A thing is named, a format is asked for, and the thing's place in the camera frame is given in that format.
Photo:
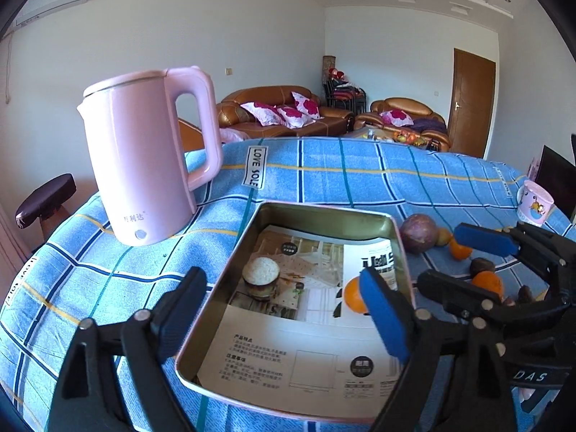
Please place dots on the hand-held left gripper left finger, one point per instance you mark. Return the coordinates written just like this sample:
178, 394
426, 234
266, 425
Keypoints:
180, 319

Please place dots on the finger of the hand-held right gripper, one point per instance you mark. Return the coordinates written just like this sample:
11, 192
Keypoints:
450, 288
483, 240

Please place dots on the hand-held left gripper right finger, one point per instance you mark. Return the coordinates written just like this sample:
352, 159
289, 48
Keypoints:
384, 319

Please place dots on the small orange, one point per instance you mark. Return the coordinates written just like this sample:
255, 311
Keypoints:
459, 253

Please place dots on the large orange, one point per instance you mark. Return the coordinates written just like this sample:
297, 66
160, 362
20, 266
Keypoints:
488, 284

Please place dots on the pink metal tray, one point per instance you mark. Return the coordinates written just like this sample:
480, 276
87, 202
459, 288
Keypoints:
238, 252

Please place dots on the dark brown round fruit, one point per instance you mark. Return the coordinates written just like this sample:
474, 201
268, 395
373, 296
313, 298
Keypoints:
481, 266

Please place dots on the yellowish round fruit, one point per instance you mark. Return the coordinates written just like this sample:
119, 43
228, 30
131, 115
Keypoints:
443, 237

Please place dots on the pink cartoon cup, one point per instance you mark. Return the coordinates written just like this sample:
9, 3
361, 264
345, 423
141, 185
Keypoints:
535, 207

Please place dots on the purple passion fruit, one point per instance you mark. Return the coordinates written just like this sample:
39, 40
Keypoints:
418, 232

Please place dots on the black television screen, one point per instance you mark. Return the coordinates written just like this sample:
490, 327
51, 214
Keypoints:
555, 180

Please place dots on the printed paper sheet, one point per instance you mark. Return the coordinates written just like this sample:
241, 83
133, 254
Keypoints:
270, 351

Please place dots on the purple blanket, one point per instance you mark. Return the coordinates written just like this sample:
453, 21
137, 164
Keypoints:
427, 124

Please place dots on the brown wooden door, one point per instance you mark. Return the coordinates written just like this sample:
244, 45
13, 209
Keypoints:
472, 99

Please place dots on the cluttered coffee table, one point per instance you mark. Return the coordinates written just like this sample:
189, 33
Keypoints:
382, 134

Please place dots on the white pink floral pillow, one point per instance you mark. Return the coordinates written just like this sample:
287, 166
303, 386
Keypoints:
297, 117
265, 113
308, 104
397, 118

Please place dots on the blue checkered tablecloth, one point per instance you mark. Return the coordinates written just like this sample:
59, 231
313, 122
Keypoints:
337, 175

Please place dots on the brown leather armchair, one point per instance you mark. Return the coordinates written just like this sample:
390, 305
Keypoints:
405, 104

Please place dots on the pink electric kettle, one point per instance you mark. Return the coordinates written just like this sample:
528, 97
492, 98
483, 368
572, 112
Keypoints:
135, 153

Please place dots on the brown cushioned stool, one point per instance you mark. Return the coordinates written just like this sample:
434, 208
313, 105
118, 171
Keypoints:
45, 198

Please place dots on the pink cloth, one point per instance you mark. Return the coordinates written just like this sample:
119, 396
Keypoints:
233, 136

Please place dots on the stack of dark chairs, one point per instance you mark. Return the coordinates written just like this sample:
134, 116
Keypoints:
342, 96

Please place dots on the tall patterned floor vase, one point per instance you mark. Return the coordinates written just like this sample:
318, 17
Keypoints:
328, 65

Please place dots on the brown leather sofa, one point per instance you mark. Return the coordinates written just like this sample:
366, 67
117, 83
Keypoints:
270, 94

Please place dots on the white air conditioner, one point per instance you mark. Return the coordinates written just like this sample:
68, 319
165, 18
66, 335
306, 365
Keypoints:
54, 2

